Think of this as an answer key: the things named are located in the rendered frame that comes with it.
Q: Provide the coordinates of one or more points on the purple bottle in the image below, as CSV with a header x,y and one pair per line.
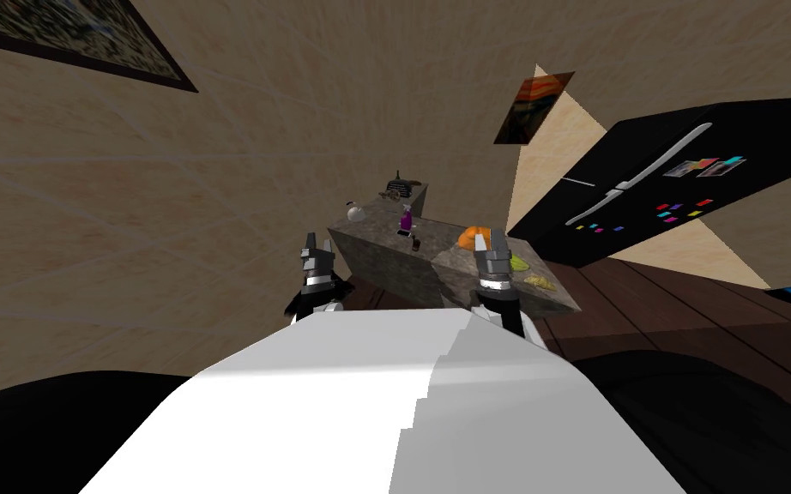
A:
x,y
406,219

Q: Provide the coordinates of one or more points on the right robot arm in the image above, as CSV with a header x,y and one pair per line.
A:
x,y
725,432

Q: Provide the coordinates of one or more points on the orange round bread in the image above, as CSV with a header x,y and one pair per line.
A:
x,y
469,238

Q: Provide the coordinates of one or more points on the yellow-green fruit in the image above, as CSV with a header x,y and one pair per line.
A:
x,y
519,263

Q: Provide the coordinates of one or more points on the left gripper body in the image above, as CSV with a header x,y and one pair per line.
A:
x,y
318,266

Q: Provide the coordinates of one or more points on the white round kettle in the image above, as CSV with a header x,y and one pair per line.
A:
x,y
356,213

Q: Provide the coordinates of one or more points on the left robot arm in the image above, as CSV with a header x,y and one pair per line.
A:
x,y
32,439

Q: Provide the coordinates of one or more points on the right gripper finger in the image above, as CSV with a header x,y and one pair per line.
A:
x,y
481,243
498,240

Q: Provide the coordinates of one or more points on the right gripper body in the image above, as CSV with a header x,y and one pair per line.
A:
x,y
492,264

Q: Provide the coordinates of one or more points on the yellow lumpy potato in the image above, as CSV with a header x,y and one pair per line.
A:
x,y
539,282

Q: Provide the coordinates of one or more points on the orange wall picture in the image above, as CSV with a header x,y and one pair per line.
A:
x,y
533,108

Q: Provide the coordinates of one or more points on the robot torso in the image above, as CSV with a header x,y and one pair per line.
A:
x,y
340,412

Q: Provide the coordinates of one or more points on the dark toaster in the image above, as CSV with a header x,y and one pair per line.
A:
x,y
401,185

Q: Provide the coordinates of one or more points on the black fridge with magnets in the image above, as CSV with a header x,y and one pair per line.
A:
x,y
684,185

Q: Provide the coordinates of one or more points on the dark-framed wall picture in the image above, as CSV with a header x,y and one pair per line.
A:
x,y
73,34

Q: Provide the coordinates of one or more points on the grey stone counter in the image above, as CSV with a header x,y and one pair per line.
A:
x,y
382,261

